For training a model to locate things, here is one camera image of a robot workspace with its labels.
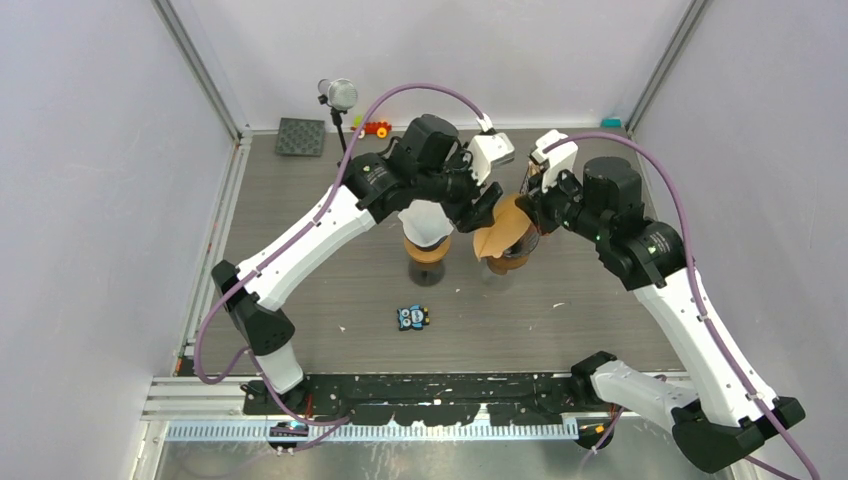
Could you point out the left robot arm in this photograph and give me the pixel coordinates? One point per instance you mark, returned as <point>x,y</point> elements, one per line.
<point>432,181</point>

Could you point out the colourful toy car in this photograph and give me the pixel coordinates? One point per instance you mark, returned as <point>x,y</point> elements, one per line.
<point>380,129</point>

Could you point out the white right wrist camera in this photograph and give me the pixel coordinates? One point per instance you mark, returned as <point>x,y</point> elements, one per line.
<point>553,156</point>

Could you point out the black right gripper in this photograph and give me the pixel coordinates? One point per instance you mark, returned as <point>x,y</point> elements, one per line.
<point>536,202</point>

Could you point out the brown paper coffee filter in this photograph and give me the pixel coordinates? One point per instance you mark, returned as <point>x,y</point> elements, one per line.
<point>510,225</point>

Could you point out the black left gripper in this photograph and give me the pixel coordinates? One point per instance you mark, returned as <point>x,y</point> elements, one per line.
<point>481,214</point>

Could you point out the dark perforated square tray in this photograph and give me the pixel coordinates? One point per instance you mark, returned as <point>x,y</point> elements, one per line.
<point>300,137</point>

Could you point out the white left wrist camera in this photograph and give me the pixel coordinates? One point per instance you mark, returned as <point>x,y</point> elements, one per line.
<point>489,149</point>

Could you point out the smoky glass carafe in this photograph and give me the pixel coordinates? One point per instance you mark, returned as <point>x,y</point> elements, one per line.
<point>426,274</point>

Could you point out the blue owl figure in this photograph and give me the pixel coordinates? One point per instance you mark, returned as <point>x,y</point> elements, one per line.
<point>415,317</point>

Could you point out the silver microphone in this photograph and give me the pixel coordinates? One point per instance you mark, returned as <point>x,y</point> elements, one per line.
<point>339,95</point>

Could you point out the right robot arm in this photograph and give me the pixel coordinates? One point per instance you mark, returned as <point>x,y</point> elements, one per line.
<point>728,412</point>

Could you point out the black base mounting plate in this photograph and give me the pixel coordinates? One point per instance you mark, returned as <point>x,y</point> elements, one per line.
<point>430,399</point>

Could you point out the grey glass dripper cone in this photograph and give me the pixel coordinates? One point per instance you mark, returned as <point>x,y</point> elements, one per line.
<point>524,246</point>

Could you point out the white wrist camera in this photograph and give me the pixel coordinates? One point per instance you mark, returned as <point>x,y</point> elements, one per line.
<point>553,156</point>
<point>489,149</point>

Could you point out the white paper coffee filter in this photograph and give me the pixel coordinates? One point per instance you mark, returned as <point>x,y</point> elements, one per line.
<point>425,223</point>

